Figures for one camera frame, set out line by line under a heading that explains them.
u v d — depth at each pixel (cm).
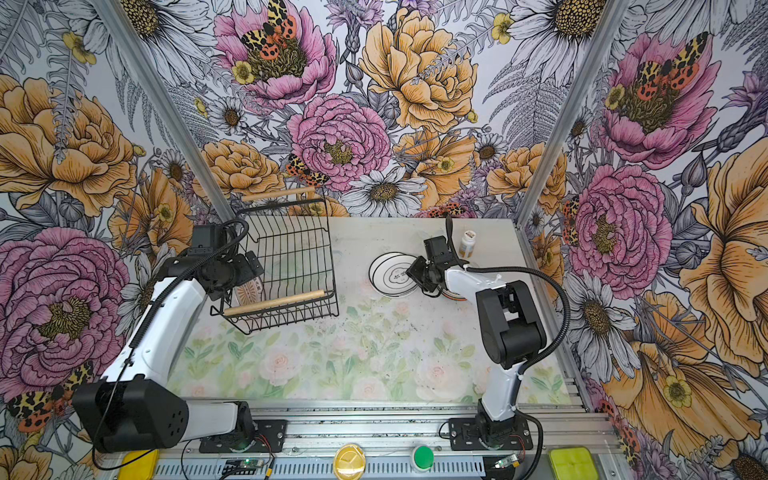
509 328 50
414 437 76
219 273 63
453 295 96
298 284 100
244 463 71
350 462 70
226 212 120
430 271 83
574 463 69
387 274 103
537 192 114
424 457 64
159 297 48
